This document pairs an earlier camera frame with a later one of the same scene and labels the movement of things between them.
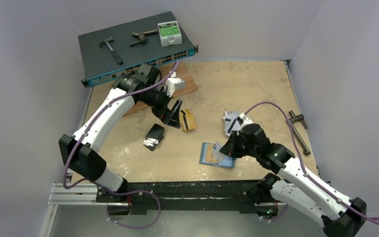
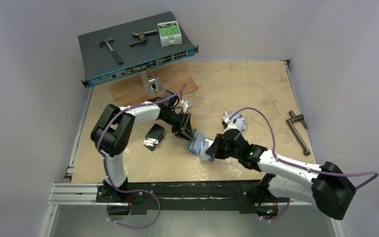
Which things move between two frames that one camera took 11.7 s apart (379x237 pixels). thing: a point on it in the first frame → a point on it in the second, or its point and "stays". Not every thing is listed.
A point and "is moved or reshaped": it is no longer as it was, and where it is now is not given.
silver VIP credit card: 219,156 is moved or reshaped
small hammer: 119,60 stays
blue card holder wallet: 227,162 → 194,146
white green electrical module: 170,33 stays
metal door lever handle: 299,117 stays
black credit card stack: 153,137 stays
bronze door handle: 142,36 stays
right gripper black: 237,143 → 222,145
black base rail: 183,195 stays
